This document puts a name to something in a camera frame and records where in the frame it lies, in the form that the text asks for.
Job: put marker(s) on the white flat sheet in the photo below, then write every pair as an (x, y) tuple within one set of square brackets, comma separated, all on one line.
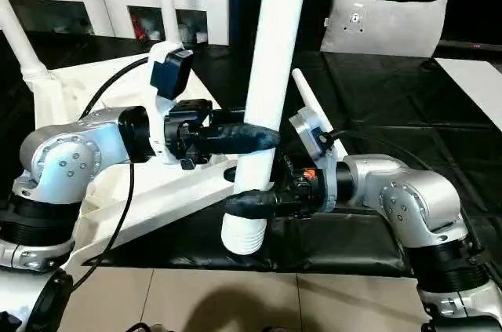
[(474, 85)]

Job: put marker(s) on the grey cushion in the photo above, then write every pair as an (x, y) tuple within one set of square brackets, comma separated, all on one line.
[(384, 22)]

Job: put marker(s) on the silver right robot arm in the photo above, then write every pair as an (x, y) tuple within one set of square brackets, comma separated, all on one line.
[(416, 214)]

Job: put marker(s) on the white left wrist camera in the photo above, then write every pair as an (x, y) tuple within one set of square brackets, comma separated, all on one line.
[(169, 81)]

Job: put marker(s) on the white plastic table top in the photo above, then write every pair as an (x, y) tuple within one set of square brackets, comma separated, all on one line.
[(157, 191)]

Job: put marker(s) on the black work mat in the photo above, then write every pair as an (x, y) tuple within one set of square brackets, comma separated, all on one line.
[(423, 128)]

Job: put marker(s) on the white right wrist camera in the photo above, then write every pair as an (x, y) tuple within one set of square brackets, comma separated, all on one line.
[(318, 140)]

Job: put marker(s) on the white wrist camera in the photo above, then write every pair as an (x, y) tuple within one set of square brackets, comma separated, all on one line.
[(169, 81), (318, 140)]

